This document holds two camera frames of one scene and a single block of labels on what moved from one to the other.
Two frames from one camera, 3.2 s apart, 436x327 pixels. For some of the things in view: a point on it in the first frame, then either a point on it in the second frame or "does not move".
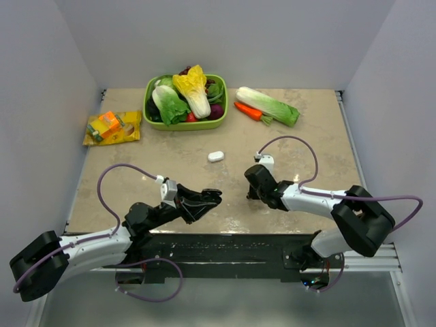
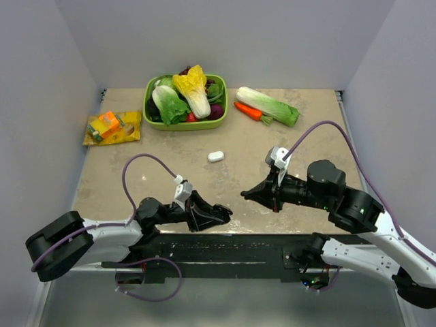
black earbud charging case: [210, 196] → [221, 212]
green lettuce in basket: [172, 108] does not move
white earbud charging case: [214, 157] does not move
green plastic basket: [196, 125] does not move
